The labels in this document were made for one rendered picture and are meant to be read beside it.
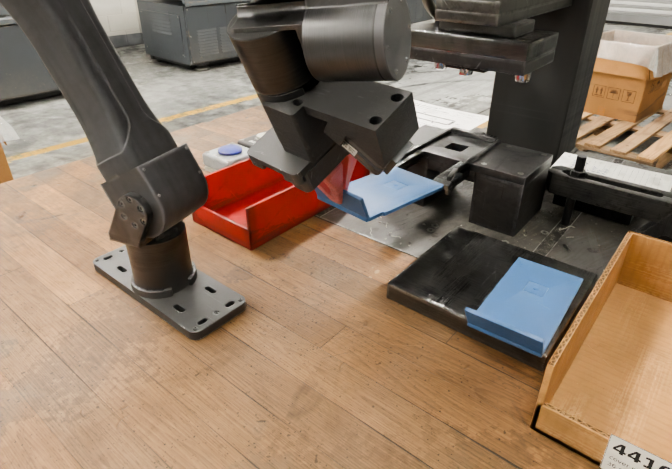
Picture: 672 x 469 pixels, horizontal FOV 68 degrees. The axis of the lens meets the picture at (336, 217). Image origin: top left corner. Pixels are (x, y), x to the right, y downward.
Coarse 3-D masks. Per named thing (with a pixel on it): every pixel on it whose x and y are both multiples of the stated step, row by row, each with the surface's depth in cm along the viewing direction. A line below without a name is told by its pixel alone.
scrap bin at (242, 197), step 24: (240, 168) 72; (360, 168) 76; (216, 192) 70; (240, 192) 74; (264, 192) 76; (288, 192) 65; (312, 192) 69; (192, 216) 69; (216, 216) 65; (240, 216) 69; (264, 216) 62; (288, 216) 66; (312, 216) 70; (240, 240) 63; (264, 240) 64
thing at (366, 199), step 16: (384, 176) 59; (400, 176) 60; (416, 176) 60; (320, 192) 52; (352, 192) 55; (368, 192) 55; (384, 192) 55; (400, 192) 56; (416, 192) 56; (352, 208) 50; (368, 208) 51; (384, 208) 52
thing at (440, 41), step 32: (448, 0) 58; (480, 0) 56; (512, 0) 57; (544, 0) 64; (416, 32) 63; (448, 32) 62; (480, 32) 60; (512, 32) 58; (544, 32) 62; (448, 64) 62; (480, 64) 60; (512, 64) 57; (544, 64) 61
